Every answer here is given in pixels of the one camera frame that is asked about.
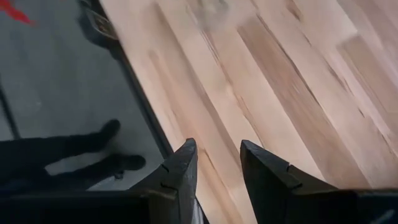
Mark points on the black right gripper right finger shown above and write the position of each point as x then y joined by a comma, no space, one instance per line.
326,208

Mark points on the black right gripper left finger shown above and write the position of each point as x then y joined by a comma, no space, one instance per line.
93,208

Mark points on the person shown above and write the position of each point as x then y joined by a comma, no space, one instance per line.
31,155

